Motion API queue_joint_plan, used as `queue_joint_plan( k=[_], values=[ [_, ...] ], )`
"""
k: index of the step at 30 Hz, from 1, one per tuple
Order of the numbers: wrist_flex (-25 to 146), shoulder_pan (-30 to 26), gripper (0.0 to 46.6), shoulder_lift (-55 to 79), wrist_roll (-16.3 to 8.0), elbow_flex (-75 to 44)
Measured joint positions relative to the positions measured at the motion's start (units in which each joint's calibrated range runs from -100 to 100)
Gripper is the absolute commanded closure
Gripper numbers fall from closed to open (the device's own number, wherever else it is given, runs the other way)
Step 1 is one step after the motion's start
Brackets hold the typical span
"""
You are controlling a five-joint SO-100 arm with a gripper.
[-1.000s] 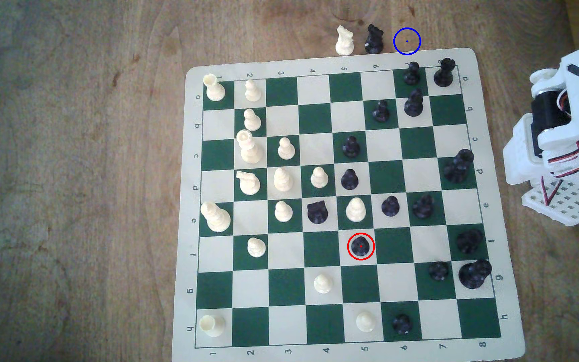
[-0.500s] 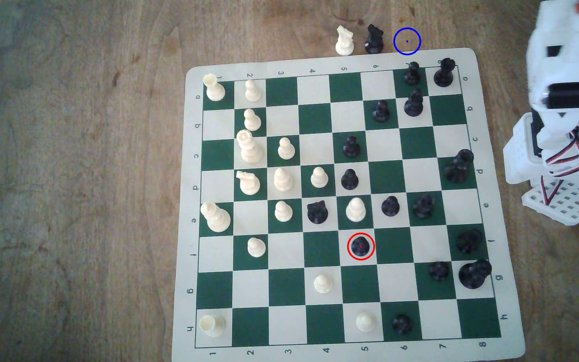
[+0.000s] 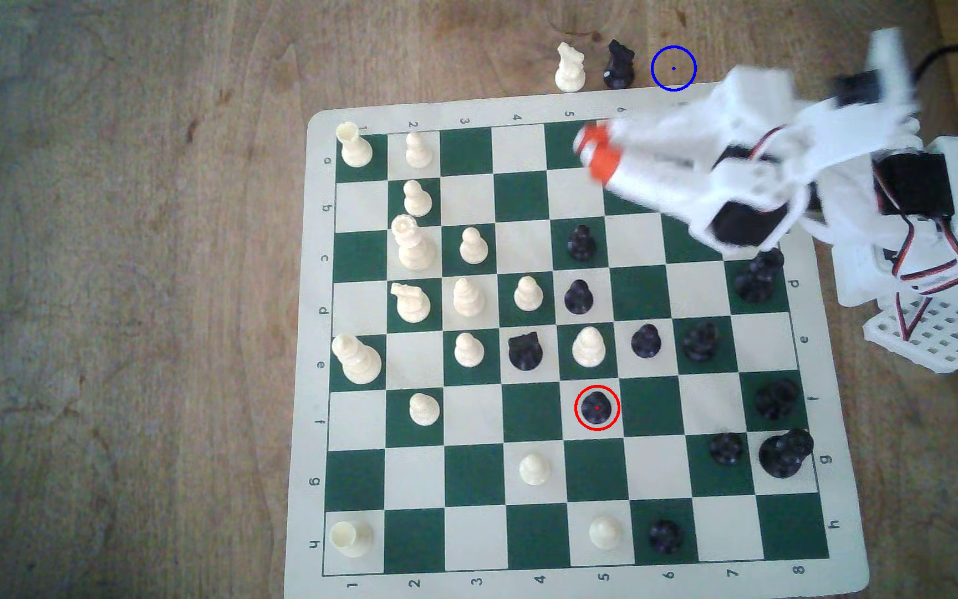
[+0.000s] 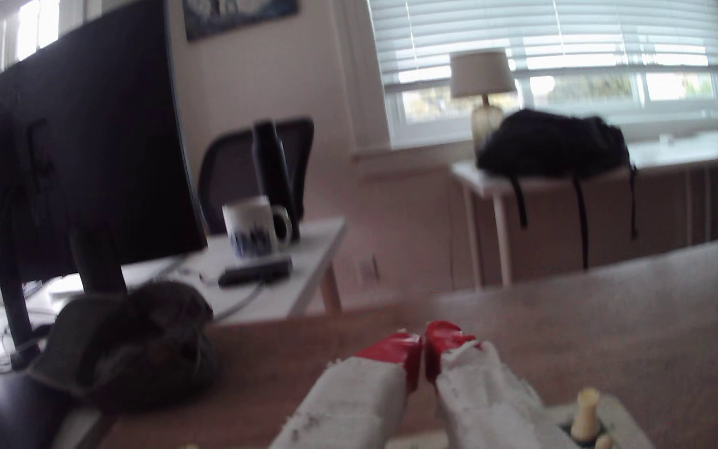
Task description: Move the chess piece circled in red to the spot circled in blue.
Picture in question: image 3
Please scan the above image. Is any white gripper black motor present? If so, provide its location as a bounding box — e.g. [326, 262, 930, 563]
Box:
[574, 65, 814, 256]

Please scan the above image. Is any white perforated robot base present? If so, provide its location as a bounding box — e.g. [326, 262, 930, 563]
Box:
[862, 291, 958, 373]

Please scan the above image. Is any green white chess board mat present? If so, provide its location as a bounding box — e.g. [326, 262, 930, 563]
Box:
[283, 79, 871, 599]

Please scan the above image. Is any black knight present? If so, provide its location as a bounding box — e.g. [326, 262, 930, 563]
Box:
[508, 331, 544, 371]
[603, 40, 636, 90]

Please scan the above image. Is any white knight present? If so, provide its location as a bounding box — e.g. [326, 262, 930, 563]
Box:
[554, 42, 587, 93]
[391, 282, 432, 324]

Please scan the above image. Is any black queen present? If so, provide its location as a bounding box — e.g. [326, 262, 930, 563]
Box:
[732, 248, 786, 304]

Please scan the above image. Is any black pawn e7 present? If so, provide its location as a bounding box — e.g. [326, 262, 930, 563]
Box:
[682, 323, 720, 364]

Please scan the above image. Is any white bishop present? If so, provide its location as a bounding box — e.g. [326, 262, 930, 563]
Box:
[452, 277, 486, 318]

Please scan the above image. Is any white queen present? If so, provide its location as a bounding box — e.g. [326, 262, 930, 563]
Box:
[391, 214, 437, 272]

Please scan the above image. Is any black rook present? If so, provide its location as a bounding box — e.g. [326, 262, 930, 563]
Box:
[754, 378, 801, 421]

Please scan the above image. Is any white rook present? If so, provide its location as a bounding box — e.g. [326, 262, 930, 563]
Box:
[329, 521, 374, 559]
[336, 121, 374, 169]

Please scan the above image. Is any black king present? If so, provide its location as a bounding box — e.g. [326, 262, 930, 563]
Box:
[758, 428, 815, 479]

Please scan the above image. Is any white king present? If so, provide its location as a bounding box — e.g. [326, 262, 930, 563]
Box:
[332, 333, 383, 385]

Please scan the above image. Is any red black servo cable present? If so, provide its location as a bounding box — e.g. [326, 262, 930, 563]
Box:
[882, 212, 958, 342]

